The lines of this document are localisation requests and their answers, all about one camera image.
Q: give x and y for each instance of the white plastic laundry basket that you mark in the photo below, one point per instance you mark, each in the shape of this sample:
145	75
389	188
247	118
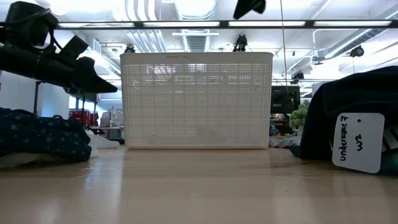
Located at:
196	102

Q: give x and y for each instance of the navy floral patterned garment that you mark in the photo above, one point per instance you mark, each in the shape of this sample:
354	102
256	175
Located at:
40	133

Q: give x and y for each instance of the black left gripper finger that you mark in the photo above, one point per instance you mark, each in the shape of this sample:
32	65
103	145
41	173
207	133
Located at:
93	85

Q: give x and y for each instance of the black monitor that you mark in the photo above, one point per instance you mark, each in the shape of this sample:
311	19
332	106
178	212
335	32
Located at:
284	99

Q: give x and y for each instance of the silver ventilation duct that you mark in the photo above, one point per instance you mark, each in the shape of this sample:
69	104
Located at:
196	37

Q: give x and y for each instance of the white handwritten paper tag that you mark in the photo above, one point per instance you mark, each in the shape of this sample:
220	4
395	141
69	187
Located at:
357	143

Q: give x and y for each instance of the green potted plant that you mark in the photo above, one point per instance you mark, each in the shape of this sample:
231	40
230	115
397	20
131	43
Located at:
298	116

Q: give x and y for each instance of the red plastic bin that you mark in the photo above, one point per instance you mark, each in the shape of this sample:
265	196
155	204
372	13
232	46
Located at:
82	117

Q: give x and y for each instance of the dark navy garment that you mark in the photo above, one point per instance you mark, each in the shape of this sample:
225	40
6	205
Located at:
342	96

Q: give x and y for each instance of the white sock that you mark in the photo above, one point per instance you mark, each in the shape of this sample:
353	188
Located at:
104	142

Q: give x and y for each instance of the grey garment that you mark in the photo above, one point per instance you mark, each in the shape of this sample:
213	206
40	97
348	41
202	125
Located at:
281	142

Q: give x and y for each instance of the black ceiling camera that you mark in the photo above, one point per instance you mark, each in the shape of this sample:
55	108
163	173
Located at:
297	76
241	42
130	48
357	51

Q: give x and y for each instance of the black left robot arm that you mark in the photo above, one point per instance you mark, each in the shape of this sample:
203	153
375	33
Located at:
18	59

